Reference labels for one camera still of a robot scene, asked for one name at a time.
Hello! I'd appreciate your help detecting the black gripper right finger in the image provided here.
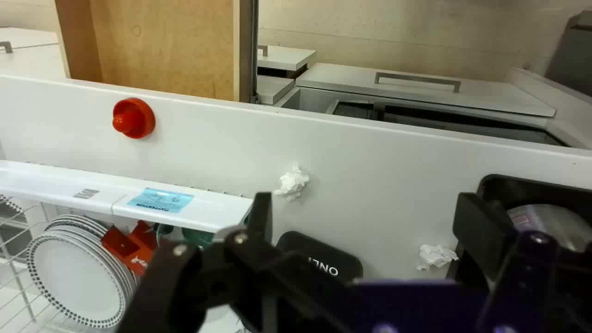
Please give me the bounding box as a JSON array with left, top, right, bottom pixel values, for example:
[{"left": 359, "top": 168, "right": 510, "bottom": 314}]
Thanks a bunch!
[{"left": 451, "top": 192, "right": 592, "bottom": 333}]

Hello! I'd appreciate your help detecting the white wire dish rack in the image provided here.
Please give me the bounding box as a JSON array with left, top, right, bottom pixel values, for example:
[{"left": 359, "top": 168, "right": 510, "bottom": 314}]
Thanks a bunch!
[{"left": 0, "top": 194, "right": 70, "bottom": 333}]

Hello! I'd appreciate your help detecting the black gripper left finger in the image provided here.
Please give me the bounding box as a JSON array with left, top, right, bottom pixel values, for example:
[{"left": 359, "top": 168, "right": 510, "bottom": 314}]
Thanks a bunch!
[{"left": 116, "top": 192, "right": 370, "bottom": 333}]

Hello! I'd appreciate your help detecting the white counter with handle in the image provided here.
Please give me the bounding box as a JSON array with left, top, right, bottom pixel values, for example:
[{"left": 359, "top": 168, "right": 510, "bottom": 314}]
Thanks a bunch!
[{"left": 296, "top": 63, "right": 555, "bottom": 118}]

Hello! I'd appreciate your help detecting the crumpled white paper lower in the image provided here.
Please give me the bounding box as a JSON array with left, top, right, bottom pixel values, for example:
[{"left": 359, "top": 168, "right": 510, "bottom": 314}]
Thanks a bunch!
[{"left": 418, "top": 244, "right": 458, "bottom": 270}]

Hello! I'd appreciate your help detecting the red round knob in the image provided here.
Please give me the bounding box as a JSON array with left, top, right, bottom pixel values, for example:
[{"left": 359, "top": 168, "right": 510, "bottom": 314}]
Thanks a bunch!
[{"left": 112, "top": 98, "right": 155, "bottom": 139}]

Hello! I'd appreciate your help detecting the red box under shelf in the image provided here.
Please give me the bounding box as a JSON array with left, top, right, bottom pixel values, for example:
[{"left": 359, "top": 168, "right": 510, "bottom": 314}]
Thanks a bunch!
[{"left": 101, "top": 220, "right": 157, "bottom": 275}]

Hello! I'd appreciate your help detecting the crumpled white paper upper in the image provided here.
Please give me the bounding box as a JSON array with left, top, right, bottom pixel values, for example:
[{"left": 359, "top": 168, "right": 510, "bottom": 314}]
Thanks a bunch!
[{"left": 273, "top": 166, "right": 309, "bottom": 200}]

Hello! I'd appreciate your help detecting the wooden cabinet panel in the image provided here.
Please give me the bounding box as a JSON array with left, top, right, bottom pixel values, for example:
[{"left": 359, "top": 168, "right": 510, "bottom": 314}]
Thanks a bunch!
[{"left": 53, "top": 0, "right": 259, "bottom": 102}]

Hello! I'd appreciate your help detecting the blue label sticker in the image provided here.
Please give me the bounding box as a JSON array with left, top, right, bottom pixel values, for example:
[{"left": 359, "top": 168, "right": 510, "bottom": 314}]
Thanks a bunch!
[{"left": 127, "top": 187, "right": 194, "bottom": 213}]

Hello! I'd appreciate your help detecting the crumpled white paper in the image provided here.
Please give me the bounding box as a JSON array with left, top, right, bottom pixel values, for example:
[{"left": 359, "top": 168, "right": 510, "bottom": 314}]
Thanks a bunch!
[
  {"left": 273, "top": 166, "right": 309, "bottom": 200},
  {"left": 418, "top": 244, "right": 458, "bottom": 270}
]

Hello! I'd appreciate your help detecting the white plate dotted rim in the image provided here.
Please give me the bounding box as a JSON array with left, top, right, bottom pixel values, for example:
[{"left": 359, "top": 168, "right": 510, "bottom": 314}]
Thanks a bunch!
[{"left": 27, "top": 214, "right": 135, "bottom": 329}]

